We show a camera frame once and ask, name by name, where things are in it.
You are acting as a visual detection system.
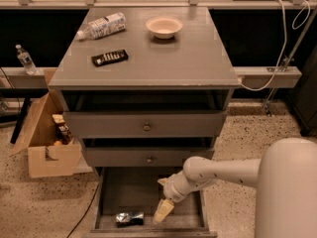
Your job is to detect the snack items in box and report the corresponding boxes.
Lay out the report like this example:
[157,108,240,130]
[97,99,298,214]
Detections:
[53,114,72,145]

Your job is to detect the grey middle drawer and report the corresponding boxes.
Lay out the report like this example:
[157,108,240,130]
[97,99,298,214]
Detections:
[83,147,214,167]

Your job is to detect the standing small water bottle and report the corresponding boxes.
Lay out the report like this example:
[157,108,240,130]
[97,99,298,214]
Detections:
[16,45,37,75]

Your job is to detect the grey top drawer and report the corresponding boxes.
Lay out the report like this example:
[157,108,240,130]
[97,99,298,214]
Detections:
[63,111,226,139]

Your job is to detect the black floor cable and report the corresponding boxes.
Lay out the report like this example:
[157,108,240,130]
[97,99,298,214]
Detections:
[65,183,101,238]

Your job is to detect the white bowl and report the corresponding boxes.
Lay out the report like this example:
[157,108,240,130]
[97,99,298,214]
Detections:
[146,16,183,40]

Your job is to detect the grey drawer cabinet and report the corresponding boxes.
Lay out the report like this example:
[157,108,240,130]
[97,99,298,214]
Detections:
[49,6,243,238]

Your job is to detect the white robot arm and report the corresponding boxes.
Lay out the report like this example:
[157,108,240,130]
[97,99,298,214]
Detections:
[154,138,317,238]

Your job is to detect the black snack bar wrapper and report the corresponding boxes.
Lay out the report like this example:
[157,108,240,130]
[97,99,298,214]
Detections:
[91,50,129,66]

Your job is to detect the grey drawer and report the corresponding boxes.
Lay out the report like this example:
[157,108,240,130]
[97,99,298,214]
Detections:
[83,147,214,167]
[63,111,226,139]
[82,167,217,238]

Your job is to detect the open cardboard box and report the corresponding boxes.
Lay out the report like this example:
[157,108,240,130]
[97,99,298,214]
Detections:
[9,67,83,179]

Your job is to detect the metal tripod stand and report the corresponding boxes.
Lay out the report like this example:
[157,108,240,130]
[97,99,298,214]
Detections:
[263,6,317,117]

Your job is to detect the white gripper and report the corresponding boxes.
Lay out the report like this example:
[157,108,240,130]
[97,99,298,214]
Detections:
[153,172,198,223]

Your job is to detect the grey bottom drawer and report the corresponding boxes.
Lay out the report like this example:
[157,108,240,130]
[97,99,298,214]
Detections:
[82,167,217,238]

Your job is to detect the lying plastic water bottle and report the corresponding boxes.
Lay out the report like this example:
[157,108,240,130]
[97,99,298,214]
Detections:
[76,12,127,41]

